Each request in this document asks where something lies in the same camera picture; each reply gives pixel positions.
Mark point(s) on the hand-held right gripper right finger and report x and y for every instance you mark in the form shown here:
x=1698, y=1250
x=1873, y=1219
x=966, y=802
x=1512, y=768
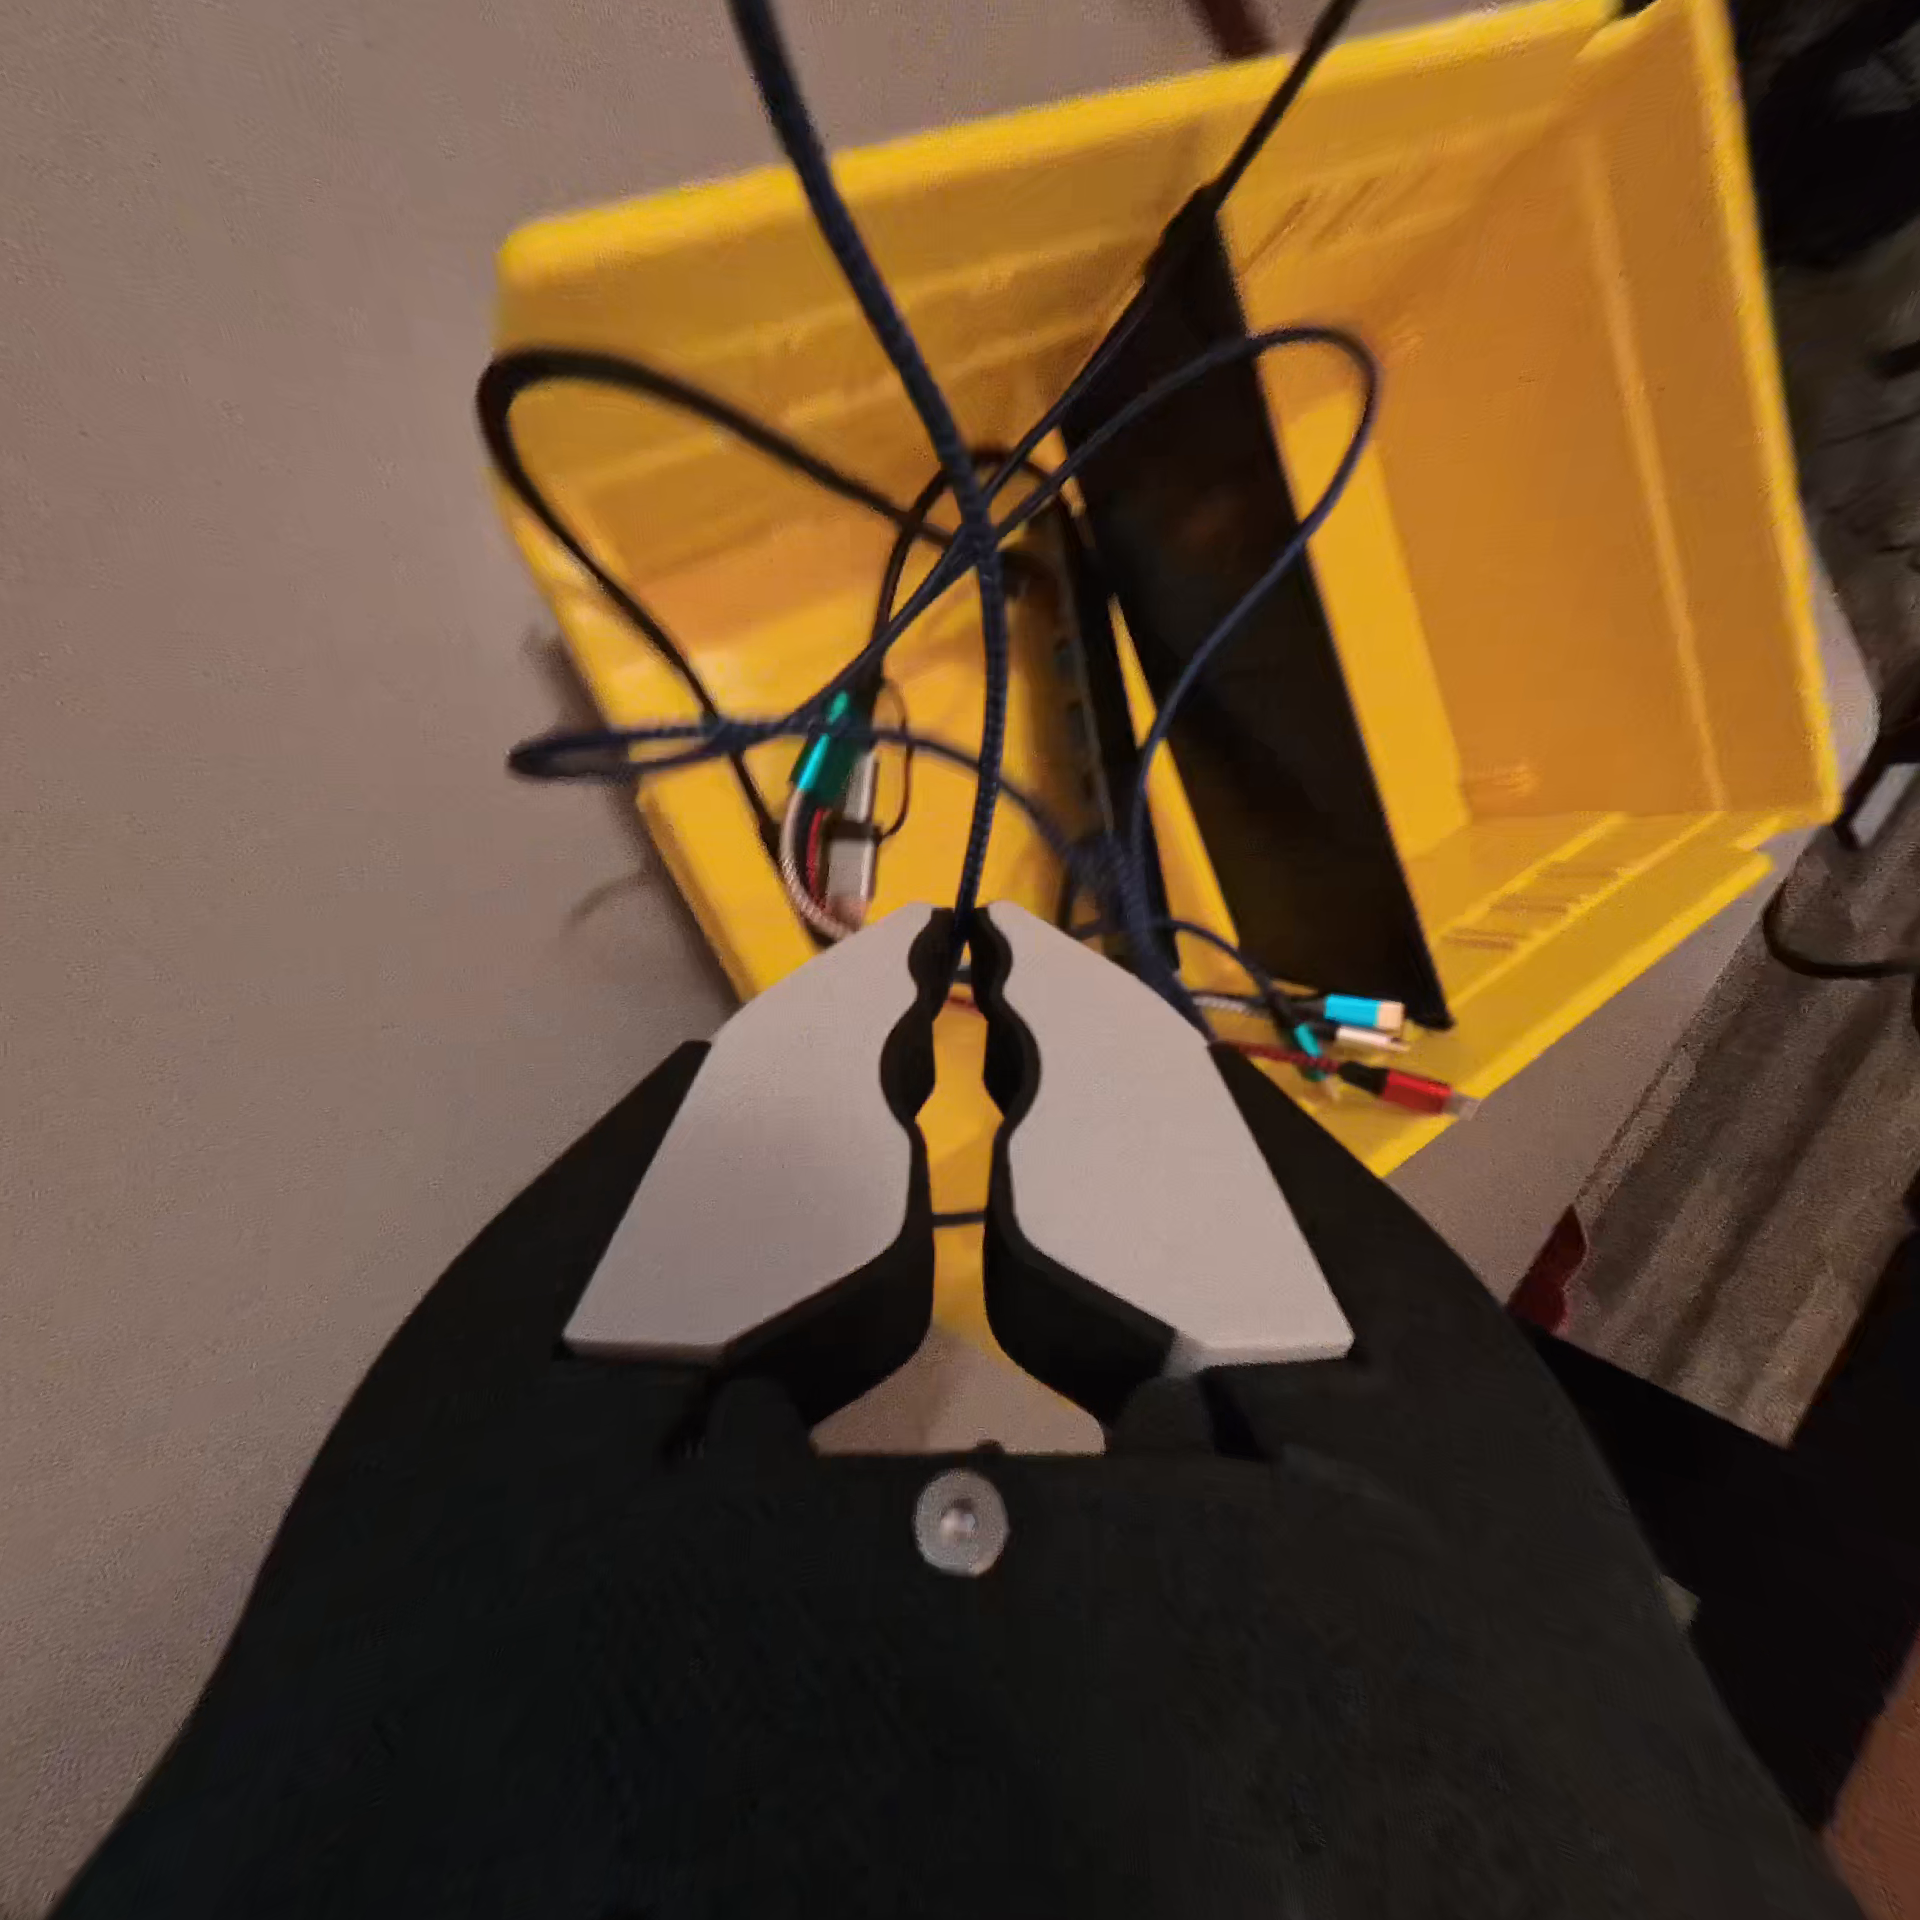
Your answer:
x=1171, y=1184

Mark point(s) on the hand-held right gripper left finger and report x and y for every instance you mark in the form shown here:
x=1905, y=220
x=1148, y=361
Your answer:
x=763, y=1184

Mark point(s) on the grey usb hub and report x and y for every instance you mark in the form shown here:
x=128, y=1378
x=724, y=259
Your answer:
x=1073, y=674

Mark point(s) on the yellow plastic bin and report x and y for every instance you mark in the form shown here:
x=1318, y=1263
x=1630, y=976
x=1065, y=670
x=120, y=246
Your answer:
x=1576, y=524

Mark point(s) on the black bin divider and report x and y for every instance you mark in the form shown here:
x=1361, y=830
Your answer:
x=1259, y=599

